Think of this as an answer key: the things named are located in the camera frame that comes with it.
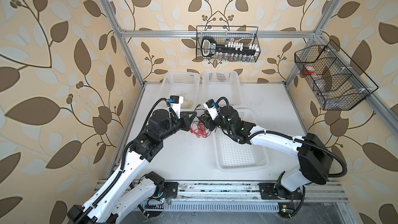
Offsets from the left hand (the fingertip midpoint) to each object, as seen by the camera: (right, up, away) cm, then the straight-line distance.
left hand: (197, 112), depth 66 cm
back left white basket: (-11, +17, +53) cm, 57 cm away
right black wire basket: (+66, +14, +7) cm, 68 cm away
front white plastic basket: (+18, -26, +20) cm, 38 cm away
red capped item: (+59, +21, +14) cm, 64 cm away
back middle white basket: (+13, +17, +53) cm, 58 cm away
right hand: (+2, -3, +12) cm, 13 cm away
